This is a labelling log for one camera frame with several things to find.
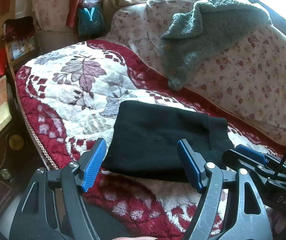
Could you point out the floral print quilt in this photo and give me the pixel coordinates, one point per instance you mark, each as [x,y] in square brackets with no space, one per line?
[245,80]

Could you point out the teal bag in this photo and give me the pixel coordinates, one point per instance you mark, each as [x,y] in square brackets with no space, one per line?
[90,21]

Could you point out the dark wooden cabinet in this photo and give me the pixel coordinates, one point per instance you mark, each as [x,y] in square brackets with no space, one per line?
[0,167]

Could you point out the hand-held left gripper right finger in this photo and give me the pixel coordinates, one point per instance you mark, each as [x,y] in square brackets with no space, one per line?
[190,165]

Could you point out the red and white floral blanket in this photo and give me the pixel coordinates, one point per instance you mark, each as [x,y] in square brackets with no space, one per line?
[65,97]

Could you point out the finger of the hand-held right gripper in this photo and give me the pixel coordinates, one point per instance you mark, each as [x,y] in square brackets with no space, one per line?
[250,152]
[242,162]

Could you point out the wooden chair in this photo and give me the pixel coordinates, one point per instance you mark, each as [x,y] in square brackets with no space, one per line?
[10,60]

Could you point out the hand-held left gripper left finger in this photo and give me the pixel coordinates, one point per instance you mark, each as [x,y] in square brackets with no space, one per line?
[93,165]

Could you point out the red cloth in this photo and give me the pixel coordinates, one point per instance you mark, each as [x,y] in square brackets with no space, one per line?
[75,5]

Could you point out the black pants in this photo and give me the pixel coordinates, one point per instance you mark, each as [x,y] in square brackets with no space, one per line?
[155,135]

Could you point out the grey fleece jacket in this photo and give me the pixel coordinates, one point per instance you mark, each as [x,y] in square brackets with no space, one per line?
[215,30]

